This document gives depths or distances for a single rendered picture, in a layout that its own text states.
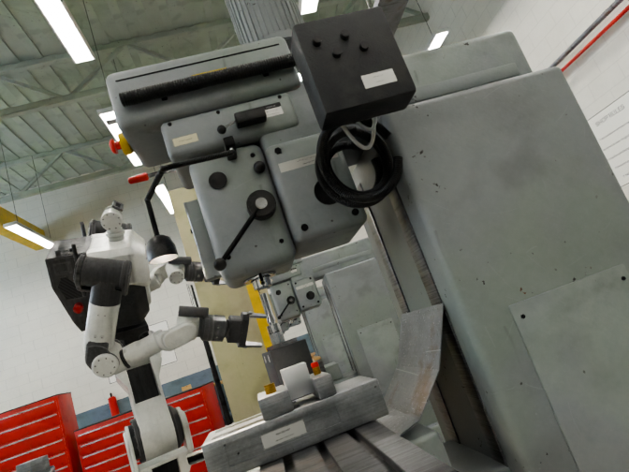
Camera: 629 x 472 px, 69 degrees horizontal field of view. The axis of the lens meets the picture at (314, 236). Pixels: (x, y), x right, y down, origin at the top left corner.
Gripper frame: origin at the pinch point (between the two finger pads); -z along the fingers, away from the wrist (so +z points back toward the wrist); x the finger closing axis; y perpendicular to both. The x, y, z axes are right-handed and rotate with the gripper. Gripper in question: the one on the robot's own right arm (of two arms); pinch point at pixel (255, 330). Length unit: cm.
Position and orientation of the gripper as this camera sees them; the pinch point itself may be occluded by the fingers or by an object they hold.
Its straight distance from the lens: 161.7
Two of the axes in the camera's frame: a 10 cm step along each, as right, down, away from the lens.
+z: -9.5, -1.2, -3.0
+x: 1.7, -9.7, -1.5
